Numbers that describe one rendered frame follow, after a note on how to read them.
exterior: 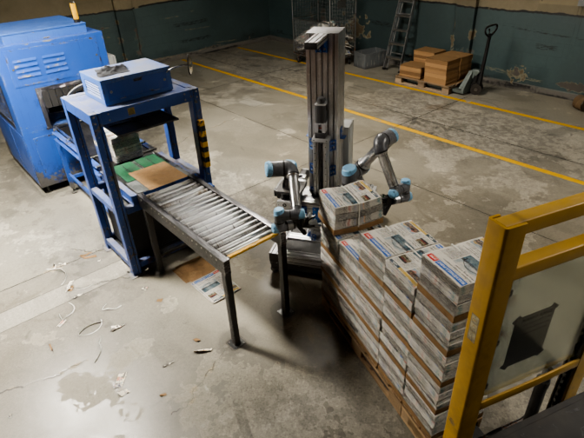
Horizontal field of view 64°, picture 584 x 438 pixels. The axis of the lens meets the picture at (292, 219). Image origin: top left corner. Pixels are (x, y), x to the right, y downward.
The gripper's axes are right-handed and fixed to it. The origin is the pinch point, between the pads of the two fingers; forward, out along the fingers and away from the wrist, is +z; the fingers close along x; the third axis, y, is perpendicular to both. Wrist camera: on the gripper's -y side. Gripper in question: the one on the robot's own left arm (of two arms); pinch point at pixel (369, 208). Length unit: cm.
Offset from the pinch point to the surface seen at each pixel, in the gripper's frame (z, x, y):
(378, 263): 37, 76, 12
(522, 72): -518, -384, -55
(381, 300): 36, 82, -12
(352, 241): 30.6, 31.2, -2.4
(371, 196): 10.5, 19.1, 21.8
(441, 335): 35, 136, 8
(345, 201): 29.0, 15.9, 21.1
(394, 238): 22, 69, 21
